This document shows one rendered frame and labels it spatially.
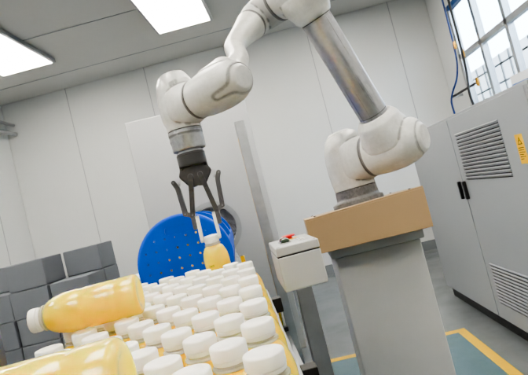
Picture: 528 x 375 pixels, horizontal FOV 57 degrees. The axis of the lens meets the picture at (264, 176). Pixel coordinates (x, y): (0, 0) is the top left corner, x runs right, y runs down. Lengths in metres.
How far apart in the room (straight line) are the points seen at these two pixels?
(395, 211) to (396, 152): 0.20
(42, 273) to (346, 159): 3.92
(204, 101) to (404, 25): 6.08
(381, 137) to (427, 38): 5.56
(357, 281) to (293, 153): 5.00
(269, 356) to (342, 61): 1.26
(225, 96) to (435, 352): 1.13
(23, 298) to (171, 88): 4.24
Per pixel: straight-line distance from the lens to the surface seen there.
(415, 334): 1.79
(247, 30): 1.57
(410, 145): 1.64
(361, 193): 1.76
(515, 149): 2.70
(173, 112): 1.25
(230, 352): 0.51
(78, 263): 5.47
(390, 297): 1.74
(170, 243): 1.47
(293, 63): 6.83
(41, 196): 7.46
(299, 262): 1.10
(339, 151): 1.76
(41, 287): 5.21
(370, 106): 1.64
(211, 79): 1.15
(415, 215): 1.62
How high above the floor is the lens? 1.21
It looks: 3 degrees up
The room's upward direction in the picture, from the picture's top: 14 degrees counter-clockwise
